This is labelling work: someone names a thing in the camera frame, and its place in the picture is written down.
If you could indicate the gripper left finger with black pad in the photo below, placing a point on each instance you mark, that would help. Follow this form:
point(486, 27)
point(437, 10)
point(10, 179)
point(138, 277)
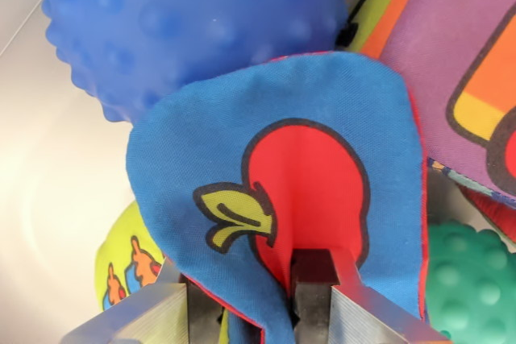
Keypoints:
point(153, 312)

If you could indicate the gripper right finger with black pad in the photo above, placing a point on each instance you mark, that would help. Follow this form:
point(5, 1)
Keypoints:
point(354, 316)

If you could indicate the fabric cube with apple print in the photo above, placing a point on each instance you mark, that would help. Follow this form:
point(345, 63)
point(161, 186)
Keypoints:
point(302, 118)

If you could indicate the teal bumpy rubber ball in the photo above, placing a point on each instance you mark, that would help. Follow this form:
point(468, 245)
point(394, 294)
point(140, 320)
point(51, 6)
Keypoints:
point(471, 287)

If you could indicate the blue bumpy rubber ball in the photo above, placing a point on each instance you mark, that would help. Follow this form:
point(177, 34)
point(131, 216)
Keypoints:
point(181, 26)

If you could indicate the purple cube with telephone print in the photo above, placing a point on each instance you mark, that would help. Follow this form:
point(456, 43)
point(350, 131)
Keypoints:
point(451, 38)

